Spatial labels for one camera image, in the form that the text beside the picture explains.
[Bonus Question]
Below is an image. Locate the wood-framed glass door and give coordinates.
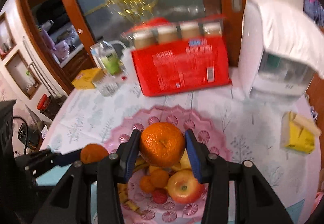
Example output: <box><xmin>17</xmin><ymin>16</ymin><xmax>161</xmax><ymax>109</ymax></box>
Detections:
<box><xmin>51</xmin><ymin>0</ymin><xmax>274</xmax><ymax>93</ymax></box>

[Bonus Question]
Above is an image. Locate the red lidded container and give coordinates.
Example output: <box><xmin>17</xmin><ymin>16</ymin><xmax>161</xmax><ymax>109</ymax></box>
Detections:
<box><xmin>37</xmin><ymin>94</ymin><xmax>50</xmax><ymax>110</ymax></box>

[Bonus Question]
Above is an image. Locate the red plastic package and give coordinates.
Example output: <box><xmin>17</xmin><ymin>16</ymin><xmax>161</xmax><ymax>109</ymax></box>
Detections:
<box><xmin>131</xmin><ymin>37</ymin><xmax>232</xmax><ymax>96</ymax></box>

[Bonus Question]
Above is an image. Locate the white blue card box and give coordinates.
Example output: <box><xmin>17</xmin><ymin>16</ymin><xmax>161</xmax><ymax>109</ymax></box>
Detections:
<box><xmin>90</xmin><ymin>44</ymin><xmax>103</xmax><ymax>62</ymax></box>

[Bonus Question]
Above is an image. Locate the yellow tissue pack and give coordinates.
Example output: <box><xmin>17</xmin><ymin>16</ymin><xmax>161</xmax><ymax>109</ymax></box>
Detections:
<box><xmin>280</xmin><ymin>111</ymin><xmax>322</xmax><ymax>155</ymax></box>

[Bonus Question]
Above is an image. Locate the small tangerine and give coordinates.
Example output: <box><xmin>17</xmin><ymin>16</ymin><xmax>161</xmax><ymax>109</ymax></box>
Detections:
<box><xmin>140</xmin><ymin>175</ymin><xmax>155</xmax><ymax>193</ymax></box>
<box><xmin>80</xmin><ymin>144</ymin><xmax>109</xmax><ymax>164</ymax></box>
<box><xmin>149</xmin><ymin>168</ymin><xmax>170</xmax><ymax>188</ymax></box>

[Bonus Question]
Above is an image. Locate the white squeeze bottle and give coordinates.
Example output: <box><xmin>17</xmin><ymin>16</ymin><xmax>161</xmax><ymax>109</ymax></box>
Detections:
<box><xmin>109</xmin><ymin>40</ymin><xmax>137</xmax><ymax>83</ymax></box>

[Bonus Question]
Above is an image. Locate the large bumpy orange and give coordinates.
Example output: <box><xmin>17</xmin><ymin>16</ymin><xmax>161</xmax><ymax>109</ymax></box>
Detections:
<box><xmin>140</xmin><ymin>122</ymin><xmax>186</xmax><ymax>167</ymax></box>

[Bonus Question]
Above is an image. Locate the red yellow apple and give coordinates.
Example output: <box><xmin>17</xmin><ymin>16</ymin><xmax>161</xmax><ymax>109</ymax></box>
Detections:
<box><xmin>167</xmin><ymin>170</ymin><xmax>205</xmax><ymax>205</ymax></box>

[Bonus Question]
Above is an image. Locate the wooden kitchen counter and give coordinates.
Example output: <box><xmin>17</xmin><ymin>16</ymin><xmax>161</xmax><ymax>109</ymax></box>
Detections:
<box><xmin>59</xmin><ymin>44</ymin><xmax>97</xmax><ymax>75</ymax></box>

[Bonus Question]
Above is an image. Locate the clear ribbed drinking glass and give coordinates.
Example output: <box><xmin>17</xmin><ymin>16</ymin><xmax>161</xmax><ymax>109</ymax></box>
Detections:
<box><xmin>92</xmin><ymin>72</ymin><xmax>119</xmax><ymax>96</ymax></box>

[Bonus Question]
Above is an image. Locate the teal striped table runner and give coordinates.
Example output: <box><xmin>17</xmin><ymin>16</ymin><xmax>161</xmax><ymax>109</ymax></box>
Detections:
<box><xmin>35</xmin><ymin>161</ymin><xmax>318</xmax><ymax>224</ymax></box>

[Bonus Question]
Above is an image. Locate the wooden framed wall niche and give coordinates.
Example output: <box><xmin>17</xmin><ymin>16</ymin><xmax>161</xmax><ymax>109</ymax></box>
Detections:
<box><xmin>5</xmin><ymin>49</ymin><xmax>42</xmax><ymax>100</ymax></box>

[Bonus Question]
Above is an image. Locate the yellow pear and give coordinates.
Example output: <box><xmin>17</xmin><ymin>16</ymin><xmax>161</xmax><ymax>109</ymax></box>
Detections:
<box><xmin>171</xmin><ymin>149</ymin><xmax>193</xmax><ymax>171</ymax></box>

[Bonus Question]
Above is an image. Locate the dark entrance door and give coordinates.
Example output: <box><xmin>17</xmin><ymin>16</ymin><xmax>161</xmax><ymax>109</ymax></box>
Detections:
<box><xmin>302</xmin><ymin>0</ymin><xmax>324</xmax><ymax>28</ymax></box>

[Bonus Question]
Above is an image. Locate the yellow cardboard box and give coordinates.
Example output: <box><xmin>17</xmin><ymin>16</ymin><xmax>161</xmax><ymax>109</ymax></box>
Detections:
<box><xmin>71</xmin><ymin>67</ymin><xmax>105</xmax><ymax>90</ymax></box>

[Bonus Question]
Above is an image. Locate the spotted yellow banana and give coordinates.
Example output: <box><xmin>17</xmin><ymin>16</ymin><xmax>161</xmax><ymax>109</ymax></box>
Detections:
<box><xmin>118</xmin><ymin>157</ymin><xmax>150</xmax><ymax>212</ymax></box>

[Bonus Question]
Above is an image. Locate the white countertop appliance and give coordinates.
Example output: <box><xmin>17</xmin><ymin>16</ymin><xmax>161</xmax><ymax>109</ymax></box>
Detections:
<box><xmin>239</xmin><ymin>0</ymin><xmax>317</xmax><ymax>99</ymax></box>

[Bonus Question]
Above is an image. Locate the beige jar with lid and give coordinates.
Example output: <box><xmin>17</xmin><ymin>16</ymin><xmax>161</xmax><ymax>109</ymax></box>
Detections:
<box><xmin>180</xmin><ymin>23</ymin><xmax>201</xmax><ymax>39</ymax></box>
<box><xmin>202</xmin><ymin>21</ymin><xmax>223</xmax><ymax>37</ymax></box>
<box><xmin>157</xmin><ymin>27</ymin><xmax>179</xmax><ymax>43</ymax></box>
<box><xmin>134</xmin><ymin>30</ymin><xmax>156</xmax><ymax>48</ymax></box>

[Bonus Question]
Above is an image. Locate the clear bottle with green label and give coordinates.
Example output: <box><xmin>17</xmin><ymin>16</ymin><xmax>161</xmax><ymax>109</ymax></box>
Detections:
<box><xmin>97</xmin><ymin>40</ymin><xmax>122</xmax><ymax>76</ymax></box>

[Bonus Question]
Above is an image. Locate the pink glass fruit bowl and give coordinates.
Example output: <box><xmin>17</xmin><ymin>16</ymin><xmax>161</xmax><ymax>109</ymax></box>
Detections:
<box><xmin>102</xmin><ymin>105</ymin><xmax>233</xmax><ymax>224</ymax></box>

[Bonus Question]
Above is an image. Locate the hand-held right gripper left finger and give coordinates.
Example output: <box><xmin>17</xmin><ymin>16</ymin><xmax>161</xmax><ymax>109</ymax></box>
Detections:
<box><xmin>32</xmin><ymin>129</ymin><xmax>142</xmax><ymax>224</ymax></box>

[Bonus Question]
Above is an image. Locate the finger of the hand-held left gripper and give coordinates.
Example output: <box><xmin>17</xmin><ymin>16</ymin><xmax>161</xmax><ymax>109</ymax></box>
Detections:
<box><xmin>15</xmin><ymin>149</ymin><xmax>62</xmax><ymax>166</ymax></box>
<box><xmin>25</xmin><ymin>152</ymin><xmax>83</xmax><ymax>179</ymax></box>

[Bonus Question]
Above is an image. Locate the red strawberry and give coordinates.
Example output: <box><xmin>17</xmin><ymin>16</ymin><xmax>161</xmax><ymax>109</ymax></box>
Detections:
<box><xmin>152</xmin><ymin>188</ymin><xmax>168</xmax><ymax>204</ymax></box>

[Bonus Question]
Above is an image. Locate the white towel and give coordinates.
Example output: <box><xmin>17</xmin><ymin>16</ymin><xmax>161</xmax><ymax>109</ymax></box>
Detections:
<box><xmin>247</xmin><ymin>0</ymin><xmax>324</xmax><ymax>76</ymax></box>

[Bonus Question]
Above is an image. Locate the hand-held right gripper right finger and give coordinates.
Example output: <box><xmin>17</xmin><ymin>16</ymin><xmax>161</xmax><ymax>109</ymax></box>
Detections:
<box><xmin>184</xmin><ymin>129</ymin><xmax>294</xmax><ymax>224</ymax></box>

